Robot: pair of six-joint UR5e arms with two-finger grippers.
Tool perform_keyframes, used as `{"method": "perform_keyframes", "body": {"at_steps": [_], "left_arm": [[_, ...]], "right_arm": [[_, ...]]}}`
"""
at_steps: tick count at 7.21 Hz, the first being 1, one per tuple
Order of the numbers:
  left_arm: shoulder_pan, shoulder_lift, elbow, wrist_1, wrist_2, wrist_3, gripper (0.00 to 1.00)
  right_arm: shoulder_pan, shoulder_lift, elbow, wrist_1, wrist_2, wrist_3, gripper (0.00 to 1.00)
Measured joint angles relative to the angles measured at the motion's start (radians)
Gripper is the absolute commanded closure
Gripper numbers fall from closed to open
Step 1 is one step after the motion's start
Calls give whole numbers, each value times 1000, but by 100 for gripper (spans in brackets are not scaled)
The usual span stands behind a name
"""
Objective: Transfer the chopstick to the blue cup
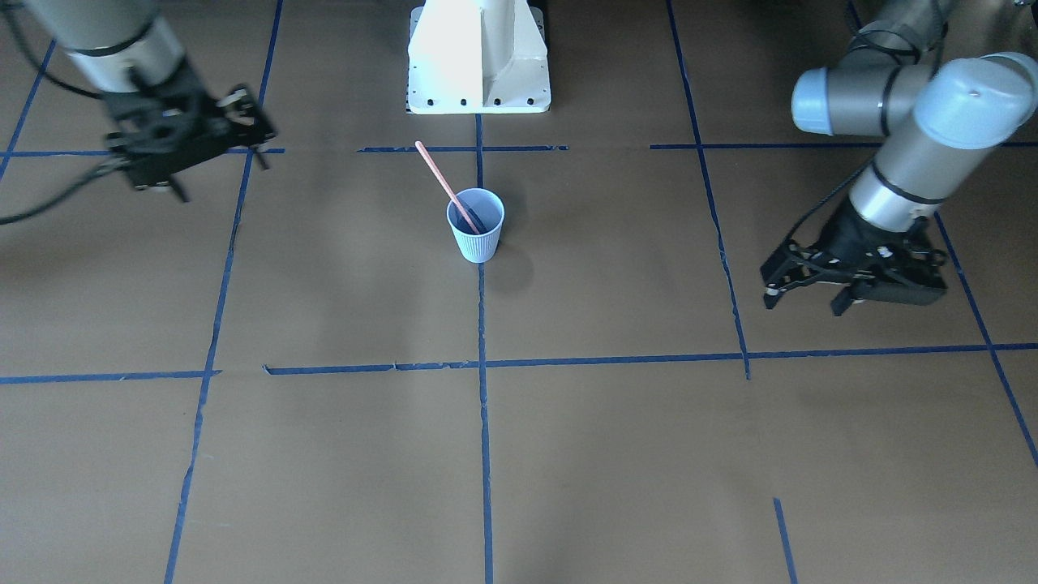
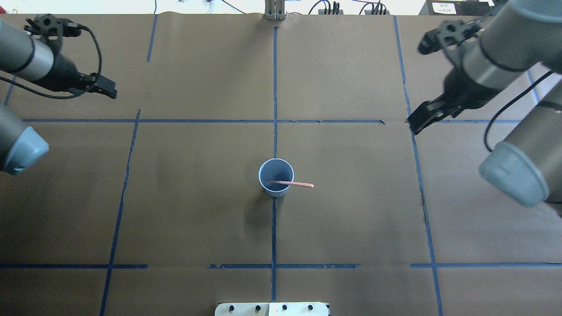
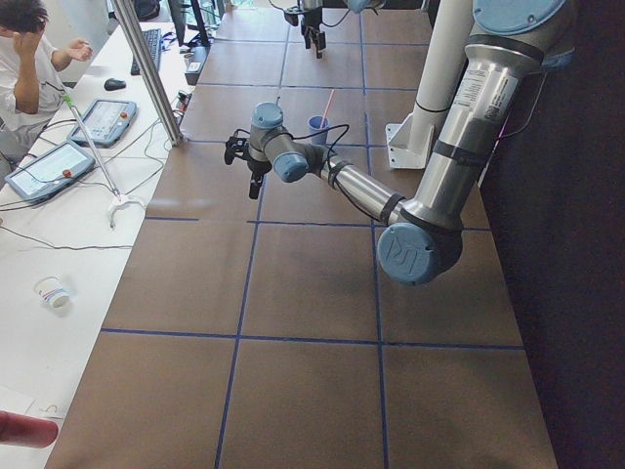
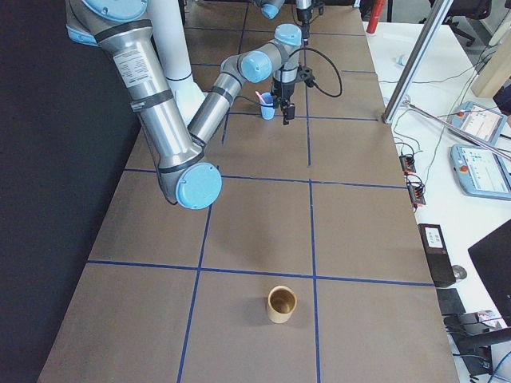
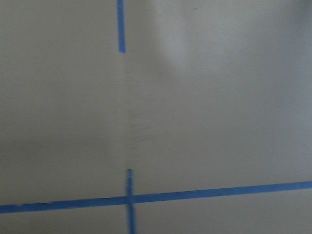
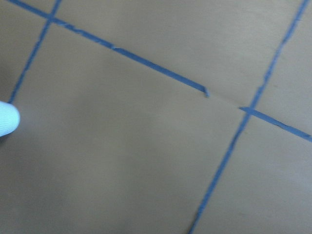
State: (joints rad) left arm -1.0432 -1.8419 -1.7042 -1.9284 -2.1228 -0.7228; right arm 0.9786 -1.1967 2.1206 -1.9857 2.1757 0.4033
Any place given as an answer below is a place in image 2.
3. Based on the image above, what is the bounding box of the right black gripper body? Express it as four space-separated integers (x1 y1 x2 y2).
418 18 499 117

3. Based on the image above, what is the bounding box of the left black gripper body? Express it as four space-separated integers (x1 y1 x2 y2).
24 14 96 93

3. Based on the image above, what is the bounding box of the pink chopstick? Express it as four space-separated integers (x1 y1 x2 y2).
268 180 315 188

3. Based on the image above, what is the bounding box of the blue paper cup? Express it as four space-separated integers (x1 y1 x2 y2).
258 158 294 198

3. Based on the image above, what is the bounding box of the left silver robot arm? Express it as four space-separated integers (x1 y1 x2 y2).
0 14 118 175

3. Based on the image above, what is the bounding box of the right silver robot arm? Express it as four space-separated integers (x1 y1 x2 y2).
407 0 562 211

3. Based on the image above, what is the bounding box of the black power adapter box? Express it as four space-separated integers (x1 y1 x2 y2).
418 0 491 16

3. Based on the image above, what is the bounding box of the orange black connector board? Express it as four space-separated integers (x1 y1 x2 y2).
309 0 343 15

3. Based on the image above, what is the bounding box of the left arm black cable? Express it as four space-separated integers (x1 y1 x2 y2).
0 24 104 100

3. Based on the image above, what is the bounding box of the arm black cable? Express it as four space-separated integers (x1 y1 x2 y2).
0 24 104 100
483 70 555 153

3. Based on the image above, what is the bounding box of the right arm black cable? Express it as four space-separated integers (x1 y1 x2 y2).
483 70 555 153

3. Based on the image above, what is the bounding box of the aluminium frame post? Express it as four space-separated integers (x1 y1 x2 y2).
263 0 287 21

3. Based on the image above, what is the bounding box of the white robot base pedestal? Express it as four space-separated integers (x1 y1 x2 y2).
214 302 331 316

